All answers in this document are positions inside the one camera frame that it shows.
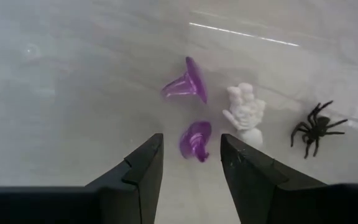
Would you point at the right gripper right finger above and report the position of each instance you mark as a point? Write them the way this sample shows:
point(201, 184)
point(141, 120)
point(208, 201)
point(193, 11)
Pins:
point(253, 193)

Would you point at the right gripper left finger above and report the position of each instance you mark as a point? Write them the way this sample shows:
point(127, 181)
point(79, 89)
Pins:
point(135, 193)

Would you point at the purple witch hat toy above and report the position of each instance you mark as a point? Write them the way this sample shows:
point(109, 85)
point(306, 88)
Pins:
point(194, 141)
point(190, 84)

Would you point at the white skeleton toy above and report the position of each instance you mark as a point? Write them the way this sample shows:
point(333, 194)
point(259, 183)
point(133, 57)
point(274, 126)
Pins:
point(244, 109)

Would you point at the black toy spider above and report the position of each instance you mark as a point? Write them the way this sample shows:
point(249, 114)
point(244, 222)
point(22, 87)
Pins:
point(317, 127)

